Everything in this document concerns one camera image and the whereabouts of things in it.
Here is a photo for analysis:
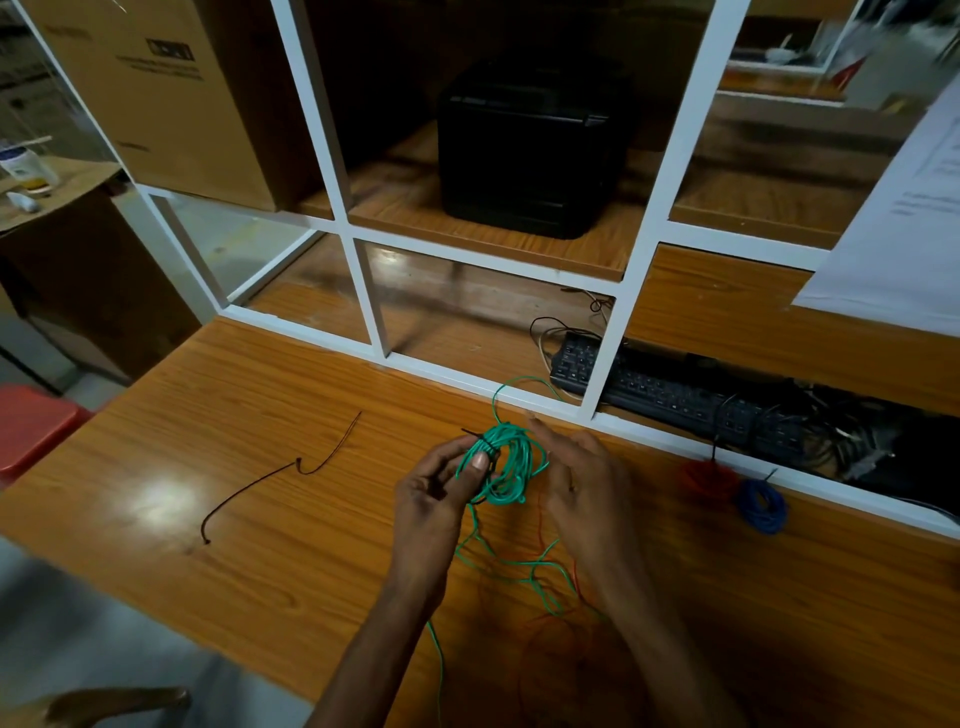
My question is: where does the person's right hand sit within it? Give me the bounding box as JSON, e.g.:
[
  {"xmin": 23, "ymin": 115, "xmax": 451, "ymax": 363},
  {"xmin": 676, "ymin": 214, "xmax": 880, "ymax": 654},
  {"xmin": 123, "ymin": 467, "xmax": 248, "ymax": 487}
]
[{"xmin": 524, "ymin": 413, "xmax": 648, "ymax": 597}]

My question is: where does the person's left hand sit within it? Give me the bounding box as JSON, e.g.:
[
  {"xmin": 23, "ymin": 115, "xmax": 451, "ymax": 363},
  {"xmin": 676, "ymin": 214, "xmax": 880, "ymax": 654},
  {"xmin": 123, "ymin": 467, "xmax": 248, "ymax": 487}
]
[{"xmin": 389, "ymin": 434, "xmax": 495, "ymax": 595}]

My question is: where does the green wire coil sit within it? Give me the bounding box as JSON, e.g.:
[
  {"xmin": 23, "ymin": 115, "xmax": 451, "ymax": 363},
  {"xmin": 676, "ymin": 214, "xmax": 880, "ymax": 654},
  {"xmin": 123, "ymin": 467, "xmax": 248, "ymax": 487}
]
[{"xmin": 425, "ymin": 375, "xmax": 606, "ymax": 728}]

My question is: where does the person's left forearm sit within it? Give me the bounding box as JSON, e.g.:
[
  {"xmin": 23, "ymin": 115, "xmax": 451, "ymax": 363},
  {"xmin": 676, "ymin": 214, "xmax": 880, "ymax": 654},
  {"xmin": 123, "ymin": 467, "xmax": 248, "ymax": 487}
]
[{"xmin": 306, "ymin": 579, "xmax": 453, "ymax": 728}]

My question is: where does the person's right forearm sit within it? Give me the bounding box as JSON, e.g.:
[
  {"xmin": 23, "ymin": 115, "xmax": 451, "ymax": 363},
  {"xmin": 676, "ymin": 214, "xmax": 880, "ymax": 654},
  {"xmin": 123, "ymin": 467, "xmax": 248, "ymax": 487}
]
[{"xmin": 596, "ymin": 561, "xmax": 753, "ymax": 728}]

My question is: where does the black computer keyboard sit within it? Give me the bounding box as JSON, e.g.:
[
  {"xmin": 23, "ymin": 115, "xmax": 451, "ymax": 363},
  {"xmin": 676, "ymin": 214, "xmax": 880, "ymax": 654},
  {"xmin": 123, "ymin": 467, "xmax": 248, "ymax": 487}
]
[{"xmin": 549, "ymin": 333, "xmax": 810, "ymax": 471}]

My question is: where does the wooden shelf board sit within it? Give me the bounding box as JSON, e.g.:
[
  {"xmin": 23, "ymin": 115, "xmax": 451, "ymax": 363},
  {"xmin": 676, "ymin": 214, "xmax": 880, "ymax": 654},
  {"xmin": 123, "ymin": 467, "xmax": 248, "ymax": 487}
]
[{"xmin": 298, "ymin": 90, "xmax": 925, "ymax": 283}]

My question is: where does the black plastic box appliance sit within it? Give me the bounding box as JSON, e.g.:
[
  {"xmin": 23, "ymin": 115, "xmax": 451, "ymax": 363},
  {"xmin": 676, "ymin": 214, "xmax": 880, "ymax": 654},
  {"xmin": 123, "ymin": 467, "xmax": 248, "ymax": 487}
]
[{"xmin": 436, "ymin": 54, "xmax": 633, "ymax": 242}]

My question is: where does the brown chair armrest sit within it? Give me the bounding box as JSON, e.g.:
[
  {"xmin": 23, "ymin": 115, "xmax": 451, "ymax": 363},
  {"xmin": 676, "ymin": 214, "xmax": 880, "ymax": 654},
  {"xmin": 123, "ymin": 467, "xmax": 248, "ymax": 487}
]
[{"xmin": 43, "ymin": 685, "xmax": 192, "ymax": 728}]

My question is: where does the red plastic stool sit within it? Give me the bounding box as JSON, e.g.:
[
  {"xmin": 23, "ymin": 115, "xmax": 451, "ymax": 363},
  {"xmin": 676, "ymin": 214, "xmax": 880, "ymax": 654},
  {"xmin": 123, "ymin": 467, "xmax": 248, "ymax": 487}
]
[{"xmin": 0, "ymin": 383, "xmax": 96, "ymax": 490}]

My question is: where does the large cardboard box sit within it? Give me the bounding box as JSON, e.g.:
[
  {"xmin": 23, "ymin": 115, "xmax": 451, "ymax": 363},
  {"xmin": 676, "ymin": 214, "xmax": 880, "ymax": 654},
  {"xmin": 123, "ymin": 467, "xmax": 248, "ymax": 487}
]
[{"xmin": 21, "ymin": 0, "xmax": 325, "ymax": 213}]

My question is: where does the white paper sheet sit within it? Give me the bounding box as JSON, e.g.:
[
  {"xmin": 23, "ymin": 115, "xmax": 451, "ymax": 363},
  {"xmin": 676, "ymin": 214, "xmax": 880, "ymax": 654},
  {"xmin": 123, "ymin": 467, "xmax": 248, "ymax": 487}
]
[{"xmin": 792, "ymin": 96, "xmax": 960, "ymax": 339}]

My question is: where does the brown cardboard sheet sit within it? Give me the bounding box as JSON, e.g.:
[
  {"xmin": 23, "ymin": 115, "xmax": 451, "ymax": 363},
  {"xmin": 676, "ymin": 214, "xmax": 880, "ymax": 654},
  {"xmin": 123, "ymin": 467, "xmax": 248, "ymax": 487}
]
[{"xmin": 0, "ymin": 155, "xmax": 126, "ymax": 235}]

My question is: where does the white plastic jar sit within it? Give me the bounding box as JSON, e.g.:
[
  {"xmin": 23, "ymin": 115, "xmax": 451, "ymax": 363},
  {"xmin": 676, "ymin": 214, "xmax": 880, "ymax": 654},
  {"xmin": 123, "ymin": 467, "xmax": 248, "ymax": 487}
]
[{"xmin": 0, "ymin": 144, "xmax": 62, "ymax": 198}]

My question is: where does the loose red wire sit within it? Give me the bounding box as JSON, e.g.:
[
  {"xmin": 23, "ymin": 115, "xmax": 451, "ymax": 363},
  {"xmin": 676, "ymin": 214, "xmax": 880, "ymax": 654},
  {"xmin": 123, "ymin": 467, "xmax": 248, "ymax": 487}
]
[{"xmin": 516, "ymin": 495, "xmax": 603, "ymax": 728}]

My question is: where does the thin black cable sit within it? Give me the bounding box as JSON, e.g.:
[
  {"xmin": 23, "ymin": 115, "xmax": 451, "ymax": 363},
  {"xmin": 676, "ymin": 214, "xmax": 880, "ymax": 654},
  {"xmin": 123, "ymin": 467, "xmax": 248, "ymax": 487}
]
[{"xmin": 528, "ymin": 288, "xmax": 615, "ymax": 363}]

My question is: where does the red wire coil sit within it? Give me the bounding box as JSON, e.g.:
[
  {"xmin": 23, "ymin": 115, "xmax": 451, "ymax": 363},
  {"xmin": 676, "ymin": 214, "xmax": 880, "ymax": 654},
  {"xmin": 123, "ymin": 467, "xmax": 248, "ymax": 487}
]
[{"xmin": 679, "ymin": 441, "xmax": 745, "ymax": 510}]

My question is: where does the blue wire coil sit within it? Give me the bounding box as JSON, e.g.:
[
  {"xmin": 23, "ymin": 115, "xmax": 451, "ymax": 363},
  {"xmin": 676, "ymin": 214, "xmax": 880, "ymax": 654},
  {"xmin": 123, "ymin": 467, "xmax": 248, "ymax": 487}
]
[{"xmin": 734, "ymin": 469, "xmax": 790, "ymax": 537}]

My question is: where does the white metal partition frame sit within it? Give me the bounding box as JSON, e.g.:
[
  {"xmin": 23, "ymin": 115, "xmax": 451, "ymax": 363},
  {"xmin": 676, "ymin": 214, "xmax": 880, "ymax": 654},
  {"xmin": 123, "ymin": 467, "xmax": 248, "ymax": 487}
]
[{"xmin": 6, "ymin": 0, "xmax": 960, "ymax": 543}]

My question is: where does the tangle of dark cables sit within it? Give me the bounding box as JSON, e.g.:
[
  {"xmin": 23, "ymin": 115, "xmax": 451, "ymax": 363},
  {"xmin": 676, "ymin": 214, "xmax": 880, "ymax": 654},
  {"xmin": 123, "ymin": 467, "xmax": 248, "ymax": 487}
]
[{"xmin": 776, "ymin": 381, "xmax": 960, "ymax": 522}]

